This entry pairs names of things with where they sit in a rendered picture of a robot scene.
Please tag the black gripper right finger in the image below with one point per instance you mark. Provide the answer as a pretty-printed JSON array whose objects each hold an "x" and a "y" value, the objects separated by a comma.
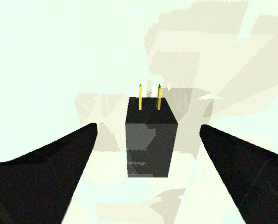
[{"x": 249, "y": 173}]

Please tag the black two-prong plug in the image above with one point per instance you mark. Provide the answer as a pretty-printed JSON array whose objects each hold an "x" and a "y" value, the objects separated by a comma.
[{"x": 150, "y": 129}]

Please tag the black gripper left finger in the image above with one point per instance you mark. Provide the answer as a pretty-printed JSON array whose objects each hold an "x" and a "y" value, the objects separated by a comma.
[{"x": 37, "y": 187}]

